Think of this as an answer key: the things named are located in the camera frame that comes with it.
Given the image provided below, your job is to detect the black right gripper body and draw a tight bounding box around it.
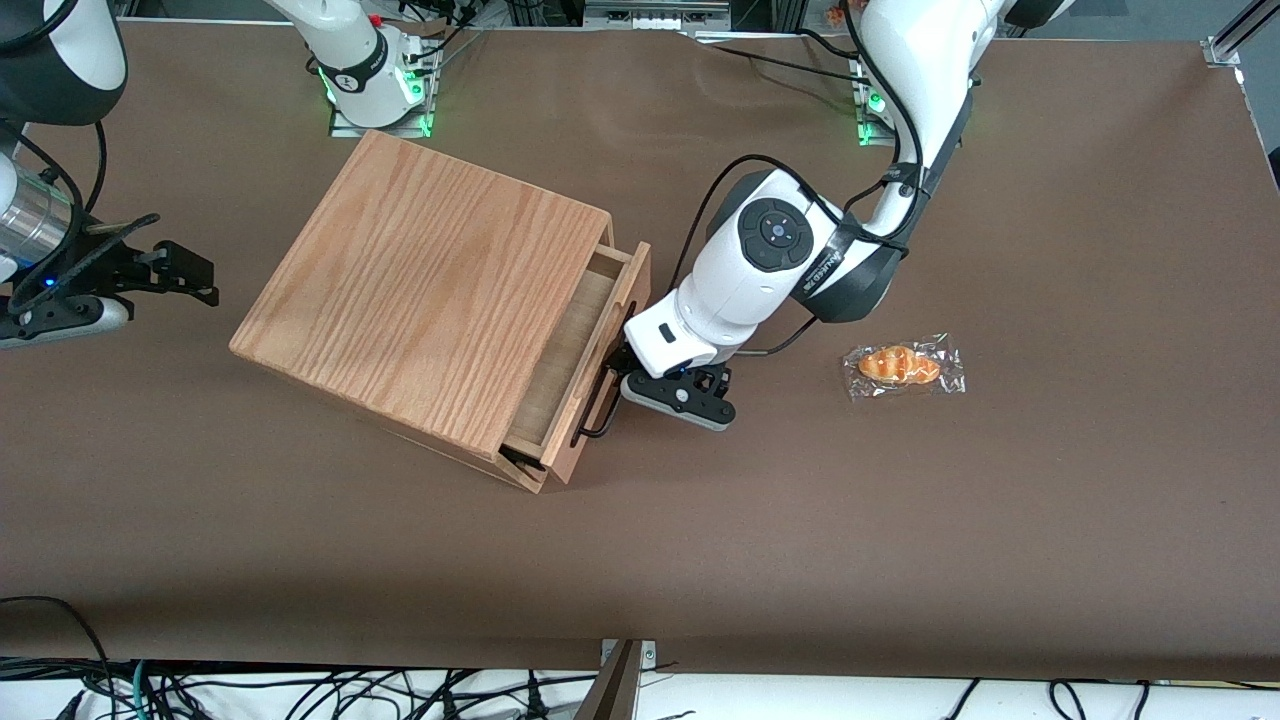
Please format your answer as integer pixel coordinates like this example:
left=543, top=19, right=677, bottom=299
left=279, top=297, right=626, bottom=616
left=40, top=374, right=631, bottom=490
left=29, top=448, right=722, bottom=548
left=8, top=213, right=161, bottom=319

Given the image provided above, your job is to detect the wooden drawer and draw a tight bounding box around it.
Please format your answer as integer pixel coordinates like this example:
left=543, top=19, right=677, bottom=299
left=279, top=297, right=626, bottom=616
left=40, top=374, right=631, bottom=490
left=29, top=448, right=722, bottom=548
left=500, top=240, right=653, bottom=488

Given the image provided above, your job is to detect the black metal drawer handle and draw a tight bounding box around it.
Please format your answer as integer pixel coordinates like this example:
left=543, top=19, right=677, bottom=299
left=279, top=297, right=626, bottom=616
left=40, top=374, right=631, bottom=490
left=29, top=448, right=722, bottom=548
left=573, top=362, right=629, bottom=442

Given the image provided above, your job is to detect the light wooden drawer cabinet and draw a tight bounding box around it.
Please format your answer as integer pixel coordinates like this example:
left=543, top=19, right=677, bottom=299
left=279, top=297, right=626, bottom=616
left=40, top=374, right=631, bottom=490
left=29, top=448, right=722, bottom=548
left=229, top=130, right=617, bottom=494

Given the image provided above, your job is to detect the bread roll in clear wrapper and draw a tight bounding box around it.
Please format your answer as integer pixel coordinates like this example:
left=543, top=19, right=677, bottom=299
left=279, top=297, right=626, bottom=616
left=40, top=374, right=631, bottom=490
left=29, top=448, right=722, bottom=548
left=842, top=333, right=968, bottom=403

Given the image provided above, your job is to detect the paper table cover sheet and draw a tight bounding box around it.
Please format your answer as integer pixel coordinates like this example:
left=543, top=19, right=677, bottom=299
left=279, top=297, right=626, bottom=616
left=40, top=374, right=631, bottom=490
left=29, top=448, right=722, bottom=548
left=0, top=20, right=1280, bottom=683

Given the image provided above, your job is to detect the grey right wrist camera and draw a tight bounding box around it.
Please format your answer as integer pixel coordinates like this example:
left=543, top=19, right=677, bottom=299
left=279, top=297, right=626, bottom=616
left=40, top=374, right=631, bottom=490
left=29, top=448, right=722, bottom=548
left=0, top=295, right=133, bottom=351

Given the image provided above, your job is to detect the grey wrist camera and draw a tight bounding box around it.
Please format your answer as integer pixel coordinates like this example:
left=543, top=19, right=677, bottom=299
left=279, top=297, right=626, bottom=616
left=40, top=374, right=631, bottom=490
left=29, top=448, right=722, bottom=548
left=0, top=295, right=133, bottom=351
left=620, top=365, right=738, bottom=432

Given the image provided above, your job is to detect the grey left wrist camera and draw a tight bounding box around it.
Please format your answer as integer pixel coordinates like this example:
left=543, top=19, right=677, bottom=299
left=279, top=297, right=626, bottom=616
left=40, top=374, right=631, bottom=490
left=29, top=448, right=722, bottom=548
left=620, top=365, right=738, bottom=432

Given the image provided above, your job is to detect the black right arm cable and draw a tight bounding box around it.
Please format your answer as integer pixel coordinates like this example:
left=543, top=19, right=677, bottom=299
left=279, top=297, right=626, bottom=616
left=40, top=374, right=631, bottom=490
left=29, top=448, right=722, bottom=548
left=0, top=118, right=109, bottom=216

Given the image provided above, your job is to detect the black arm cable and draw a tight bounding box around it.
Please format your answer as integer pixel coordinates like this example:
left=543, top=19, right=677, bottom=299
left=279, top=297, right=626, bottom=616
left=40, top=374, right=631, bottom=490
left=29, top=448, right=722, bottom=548
left=665, top=0, right=926, bottom=356
left=0, top=118, right=109, bottom=216

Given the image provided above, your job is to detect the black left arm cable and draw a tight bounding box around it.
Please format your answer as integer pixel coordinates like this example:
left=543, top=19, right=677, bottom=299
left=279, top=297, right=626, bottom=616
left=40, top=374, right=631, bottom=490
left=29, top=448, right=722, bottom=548
left=665, top=0, right=926, bottom=356

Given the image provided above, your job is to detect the aluminium frame rail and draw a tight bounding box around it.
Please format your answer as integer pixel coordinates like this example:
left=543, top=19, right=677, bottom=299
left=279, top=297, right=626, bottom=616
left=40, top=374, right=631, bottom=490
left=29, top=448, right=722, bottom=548
left=583, top=0, right=733, bottom=31

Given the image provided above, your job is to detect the brown angled post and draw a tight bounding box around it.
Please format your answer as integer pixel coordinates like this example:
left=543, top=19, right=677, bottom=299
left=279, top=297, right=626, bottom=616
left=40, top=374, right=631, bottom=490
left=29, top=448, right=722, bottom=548
left=575, top=640, right=646, bottom=720

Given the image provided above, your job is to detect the black looping cable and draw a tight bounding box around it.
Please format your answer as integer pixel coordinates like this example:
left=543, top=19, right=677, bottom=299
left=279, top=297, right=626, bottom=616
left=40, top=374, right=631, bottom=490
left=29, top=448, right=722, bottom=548
left=0, top=597, right=113, bottom=720

